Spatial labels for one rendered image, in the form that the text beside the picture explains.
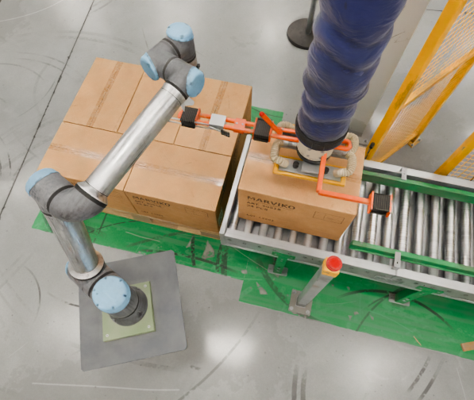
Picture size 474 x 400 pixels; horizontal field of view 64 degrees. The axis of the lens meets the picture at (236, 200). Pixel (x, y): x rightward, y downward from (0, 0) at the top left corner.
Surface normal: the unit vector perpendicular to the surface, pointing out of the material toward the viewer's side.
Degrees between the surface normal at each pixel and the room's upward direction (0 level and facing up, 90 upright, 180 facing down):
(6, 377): 0
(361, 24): 90
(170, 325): 0
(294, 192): 0
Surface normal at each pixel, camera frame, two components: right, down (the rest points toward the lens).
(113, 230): -0.01, -0.41
